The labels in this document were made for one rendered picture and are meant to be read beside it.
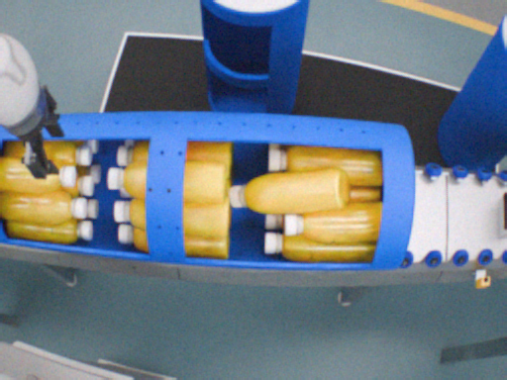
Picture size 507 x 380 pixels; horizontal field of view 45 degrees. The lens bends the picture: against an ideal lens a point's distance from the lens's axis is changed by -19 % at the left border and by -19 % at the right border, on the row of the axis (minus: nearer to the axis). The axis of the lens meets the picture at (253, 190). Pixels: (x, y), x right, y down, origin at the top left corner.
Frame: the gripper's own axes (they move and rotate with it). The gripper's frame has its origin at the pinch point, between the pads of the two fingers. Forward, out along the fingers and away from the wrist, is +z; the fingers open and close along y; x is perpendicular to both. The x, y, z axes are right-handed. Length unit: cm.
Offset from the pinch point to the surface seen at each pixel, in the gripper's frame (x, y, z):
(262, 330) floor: -41, -20, 133
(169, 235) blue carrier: -21.4, -10.7, 14.3
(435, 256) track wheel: -75, -10, 35
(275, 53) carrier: -39, 44, 56
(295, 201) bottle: -42.5, -3.6, 15.4
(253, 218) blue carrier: -35, -2, 37
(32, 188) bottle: 8.4, -3.7, 14.5
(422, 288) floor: -98, -6, 133
